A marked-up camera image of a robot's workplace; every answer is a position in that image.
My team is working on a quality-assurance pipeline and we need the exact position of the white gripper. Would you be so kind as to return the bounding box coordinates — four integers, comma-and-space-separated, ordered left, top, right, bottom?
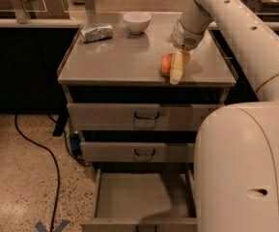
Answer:
167, 19, 205, 85

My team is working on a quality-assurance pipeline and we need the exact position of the orange fruit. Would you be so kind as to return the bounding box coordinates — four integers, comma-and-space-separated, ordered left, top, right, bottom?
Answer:
160, 53, 173, 77

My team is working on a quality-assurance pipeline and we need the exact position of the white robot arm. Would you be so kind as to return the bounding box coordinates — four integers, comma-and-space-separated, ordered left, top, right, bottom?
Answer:
173, 0, 279, 232

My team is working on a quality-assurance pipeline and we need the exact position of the grey metal drawer cabinet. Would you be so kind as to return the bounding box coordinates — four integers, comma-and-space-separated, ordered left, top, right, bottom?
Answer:
56, 11, 238, 176

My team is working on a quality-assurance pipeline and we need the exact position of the top grey drawer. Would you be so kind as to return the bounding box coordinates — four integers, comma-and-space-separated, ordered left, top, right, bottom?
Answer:
68, 102, 220, 131

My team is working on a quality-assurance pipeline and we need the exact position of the middle grey drawer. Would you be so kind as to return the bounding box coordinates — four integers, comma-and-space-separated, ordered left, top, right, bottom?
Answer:
80, 142, 194, 163

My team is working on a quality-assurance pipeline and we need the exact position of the bottom grey open drawer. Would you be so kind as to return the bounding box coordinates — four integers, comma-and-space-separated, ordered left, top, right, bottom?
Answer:
81, 169, 197, 232

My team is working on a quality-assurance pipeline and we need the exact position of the white ceramic bowl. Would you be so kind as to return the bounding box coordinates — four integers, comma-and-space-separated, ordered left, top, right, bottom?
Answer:
123, 12, 152, 34

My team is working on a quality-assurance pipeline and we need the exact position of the silver foil snack packet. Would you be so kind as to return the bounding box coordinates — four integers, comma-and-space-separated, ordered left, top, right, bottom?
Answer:
80, 25, 114, 43

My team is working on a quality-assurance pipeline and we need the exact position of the blue power adapter box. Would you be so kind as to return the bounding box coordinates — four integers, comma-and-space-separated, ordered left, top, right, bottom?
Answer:
70, 133, 81, 157

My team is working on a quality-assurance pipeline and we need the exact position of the long white counter ledge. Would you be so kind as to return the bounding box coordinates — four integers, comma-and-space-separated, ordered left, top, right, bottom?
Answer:
0, 17, 279, 32

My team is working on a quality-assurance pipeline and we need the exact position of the blue tape floor mark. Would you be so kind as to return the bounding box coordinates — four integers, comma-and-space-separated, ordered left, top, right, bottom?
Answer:
35, 219, 70, 232

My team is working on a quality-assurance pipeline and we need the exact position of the grey metal post left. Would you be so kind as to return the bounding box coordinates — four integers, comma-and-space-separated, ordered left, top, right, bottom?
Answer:
11, 0, 30, 24

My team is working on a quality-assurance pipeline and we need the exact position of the black cable left floor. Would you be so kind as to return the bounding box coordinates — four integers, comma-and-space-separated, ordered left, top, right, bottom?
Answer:
14, 113, 62, 232

